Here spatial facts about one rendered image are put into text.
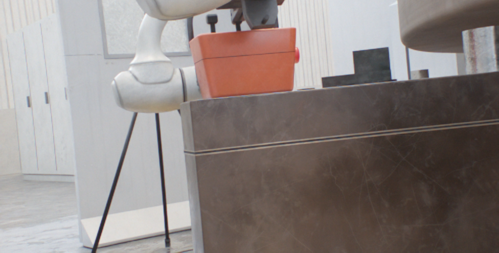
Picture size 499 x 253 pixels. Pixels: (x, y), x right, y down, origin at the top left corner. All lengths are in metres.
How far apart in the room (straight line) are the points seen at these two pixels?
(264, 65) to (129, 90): 0.45
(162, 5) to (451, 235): 0.77
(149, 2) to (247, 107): 0.37
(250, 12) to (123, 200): 3.31
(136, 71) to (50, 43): 8.76
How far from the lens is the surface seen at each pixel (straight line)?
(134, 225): 4.51
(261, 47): 1.47
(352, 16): 6.97
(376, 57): 2.71
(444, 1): 2.10
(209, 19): 1.52
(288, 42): 1.48
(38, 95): 11.23
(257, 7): 1.36
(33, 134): 11.59
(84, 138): 4.49
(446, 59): 5.64
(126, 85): 1.81
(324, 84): 2.70
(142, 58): 1.83
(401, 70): 5.95
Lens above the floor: 0.65
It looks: level
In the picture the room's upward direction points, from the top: 6 degrees counter-clockwise
